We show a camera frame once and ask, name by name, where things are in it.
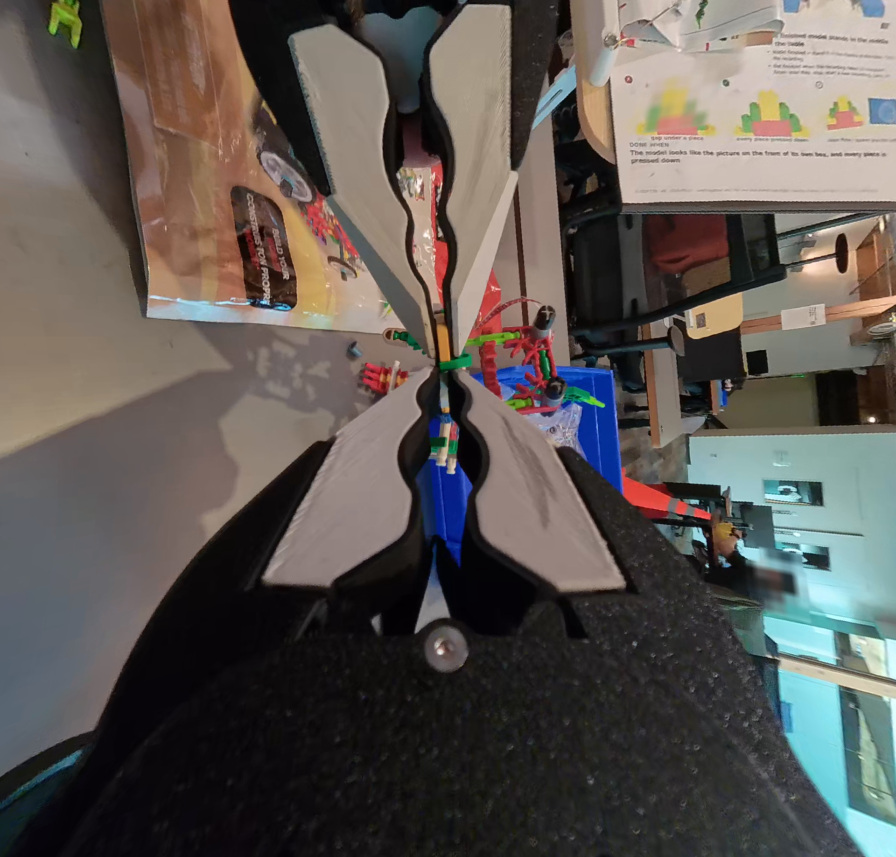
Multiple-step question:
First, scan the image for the black metal frame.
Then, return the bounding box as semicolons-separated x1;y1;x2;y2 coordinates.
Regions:
556;209;788;382

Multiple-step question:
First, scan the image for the crumpled clear plastic bag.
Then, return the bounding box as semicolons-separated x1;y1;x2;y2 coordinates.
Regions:
521;402;583;453

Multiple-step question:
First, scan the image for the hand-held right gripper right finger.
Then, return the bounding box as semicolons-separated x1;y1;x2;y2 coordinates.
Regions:
451;367;627;599

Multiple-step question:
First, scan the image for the blue plastic bin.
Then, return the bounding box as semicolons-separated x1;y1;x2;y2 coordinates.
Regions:
428;365;625;567

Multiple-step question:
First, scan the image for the red yellow toy assembly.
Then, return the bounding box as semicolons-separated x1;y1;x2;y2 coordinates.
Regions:
359;358;413;397

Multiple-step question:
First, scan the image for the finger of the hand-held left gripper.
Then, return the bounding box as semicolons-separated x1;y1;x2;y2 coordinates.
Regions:
422;4;520;359
289;24;436;355

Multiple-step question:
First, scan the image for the crumpled toy booklet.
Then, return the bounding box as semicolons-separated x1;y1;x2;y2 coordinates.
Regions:
616;0;786;54

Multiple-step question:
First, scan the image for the dark wall sign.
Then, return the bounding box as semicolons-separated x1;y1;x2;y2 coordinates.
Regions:
762;479;825;509
773;542;832;572

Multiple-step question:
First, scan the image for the small multicolour toy model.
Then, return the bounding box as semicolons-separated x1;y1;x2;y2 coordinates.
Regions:
381;326;466;478

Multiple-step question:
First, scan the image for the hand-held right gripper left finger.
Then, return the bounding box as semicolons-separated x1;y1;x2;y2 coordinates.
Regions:
262;365;438;592

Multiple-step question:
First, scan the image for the white instruction sheet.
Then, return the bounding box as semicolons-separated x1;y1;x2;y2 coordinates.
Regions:
608;0;896;215

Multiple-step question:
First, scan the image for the red toy model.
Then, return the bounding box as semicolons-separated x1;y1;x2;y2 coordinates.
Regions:
465;297;609;418

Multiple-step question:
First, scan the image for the black disc on pole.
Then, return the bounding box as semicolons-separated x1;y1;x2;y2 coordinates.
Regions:
776;232;852;274
574;325;688;357

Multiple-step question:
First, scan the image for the yellow-green clip connector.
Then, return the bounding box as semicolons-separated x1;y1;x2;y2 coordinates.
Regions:
46;0;86;50

